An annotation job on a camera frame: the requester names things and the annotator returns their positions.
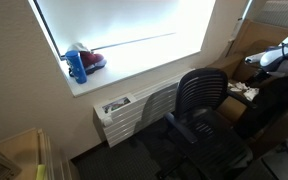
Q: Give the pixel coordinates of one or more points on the white cloth on sill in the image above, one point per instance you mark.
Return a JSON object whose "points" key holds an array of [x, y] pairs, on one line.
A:
{"points": [[78, 47]]}

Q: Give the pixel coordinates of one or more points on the black office chair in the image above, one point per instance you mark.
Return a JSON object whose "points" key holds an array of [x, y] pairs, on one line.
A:
{"points": [[201, 134]]}

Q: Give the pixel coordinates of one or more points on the black garment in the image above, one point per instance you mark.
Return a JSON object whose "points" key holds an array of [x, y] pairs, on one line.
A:
{"points": [[271, 100]]}

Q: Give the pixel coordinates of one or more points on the light wooden dresser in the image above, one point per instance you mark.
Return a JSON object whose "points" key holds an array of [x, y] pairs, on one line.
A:
{"points": [[34, 147]]}

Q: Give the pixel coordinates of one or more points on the yellow sticky note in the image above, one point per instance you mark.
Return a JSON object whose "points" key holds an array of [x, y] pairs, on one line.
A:
{"points": [[40, 175]]}

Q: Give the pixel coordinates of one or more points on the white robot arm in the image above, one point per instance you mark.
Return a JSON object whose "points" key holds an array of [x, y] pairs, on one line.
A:
{"points": [[274, 60]]}

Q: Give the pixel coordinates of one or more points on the brown leather sofa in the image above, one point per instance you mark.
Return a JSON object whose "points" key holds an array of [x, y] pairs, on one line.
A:
{"points": [[276, 131]]}

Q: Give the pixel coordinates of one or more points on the blue water bottle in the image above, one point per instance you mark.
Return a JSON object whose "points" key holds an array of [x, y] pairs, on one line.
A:
{"points": [[76, 66]]}

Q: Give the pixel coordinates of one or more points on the white socks pile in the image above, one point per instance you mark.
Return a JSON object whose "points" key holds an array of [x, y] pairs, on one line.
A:
{"points": [[248, 92]]}

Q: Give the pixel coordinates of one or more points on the white wall heater unit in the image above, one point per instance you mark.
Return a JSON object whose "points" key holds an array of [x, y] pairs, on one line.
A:
{"points": [[124, 116]]}

